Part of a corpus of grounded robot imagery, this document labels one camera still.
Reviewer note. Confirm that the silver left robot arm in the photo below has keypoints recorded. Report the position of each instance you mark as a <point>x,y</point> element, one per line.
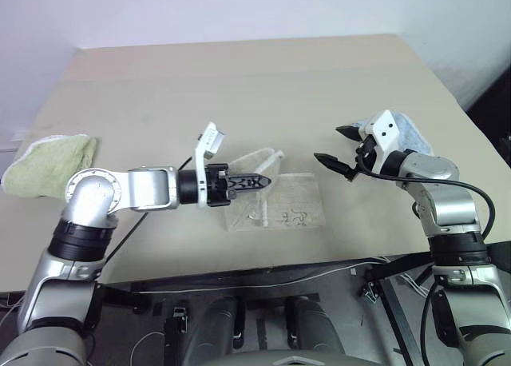
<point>147,188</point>

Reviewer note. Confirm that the beige towel with white trim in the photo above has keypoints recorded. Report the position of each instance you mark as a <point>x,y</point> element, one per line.
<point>295,198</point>

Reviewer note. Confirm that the dark rounded grey shape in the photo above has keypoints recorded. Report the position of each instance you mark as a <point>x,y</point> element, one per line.
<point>217,330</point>
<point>313,322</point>

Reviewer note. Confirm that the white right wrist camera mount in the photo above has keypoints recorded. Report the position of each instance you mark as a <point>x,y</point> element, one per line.
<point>384,132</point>

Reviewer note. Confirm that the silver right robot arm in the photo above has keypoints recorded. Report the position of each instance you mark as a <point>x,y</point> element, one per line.
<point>447,182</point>

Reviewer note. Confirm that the grey robot torso top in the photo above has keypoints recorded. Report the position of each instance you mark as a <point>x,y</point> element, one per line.
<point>303,360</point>

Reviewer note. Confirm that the blue folded towel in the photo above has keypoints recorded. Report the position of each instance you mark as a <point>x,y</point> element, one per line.
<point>412,136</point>

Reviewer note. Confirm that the black clamp latch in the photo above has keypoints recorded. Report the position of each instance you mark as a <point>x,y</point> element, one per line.
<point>179,318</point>

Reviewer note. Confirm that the silver clamp latch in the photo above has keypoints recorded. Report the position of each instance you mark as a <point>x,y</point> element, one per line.
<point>370,292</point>

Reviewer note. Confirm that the black table frame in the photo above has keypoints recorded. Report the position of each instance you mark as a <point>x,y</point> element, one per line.
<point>223,285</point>

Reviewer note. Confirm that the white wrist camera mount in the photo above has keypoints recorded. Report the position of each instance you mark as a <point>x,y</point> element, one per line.
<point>207,142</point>
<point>384,132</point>

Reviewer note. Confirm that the black equipment beside table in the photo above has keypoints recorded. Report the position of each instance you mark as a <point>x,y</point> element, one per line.
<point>506,152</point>

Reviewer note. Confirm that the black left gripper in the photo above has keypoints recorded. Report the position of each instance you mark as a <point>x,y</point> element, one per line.
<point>217,186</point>

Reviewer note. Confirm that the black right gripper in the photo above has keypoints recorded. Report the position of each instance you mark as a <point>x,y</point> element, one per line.
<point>365,158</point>

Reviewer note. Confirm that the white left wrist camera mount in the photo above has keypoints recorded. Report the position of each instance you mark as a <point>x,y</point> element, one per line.
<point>207,142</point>

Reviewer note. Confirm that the green folded towel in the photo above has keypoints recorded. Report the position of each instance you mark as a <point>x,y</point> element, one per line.
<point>48,166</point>

